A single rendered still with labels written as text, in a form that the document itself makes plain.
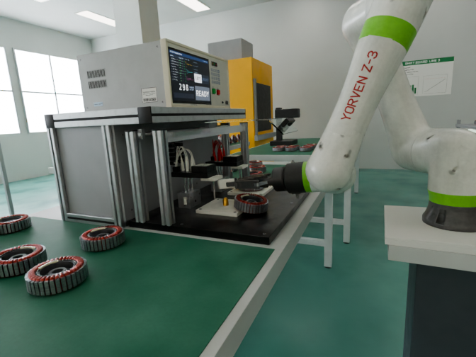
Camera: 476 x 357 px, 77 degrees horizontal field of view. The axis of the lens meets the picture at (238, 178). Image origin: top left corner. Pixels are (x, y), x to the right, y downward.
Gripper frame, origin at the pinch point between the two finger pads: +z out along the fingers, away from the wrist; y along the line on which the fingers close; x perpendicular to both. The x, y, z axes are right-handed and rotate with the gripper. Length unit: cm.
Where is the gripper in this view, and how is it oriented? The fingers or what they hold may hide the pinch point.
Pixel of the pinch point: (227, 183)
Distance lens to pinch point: 99.9
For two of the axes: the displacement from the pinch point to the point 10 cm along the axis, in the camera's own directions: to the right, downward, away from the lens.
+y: 4.1, -2.0, 8.9
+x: -1.6, -9.8, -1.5
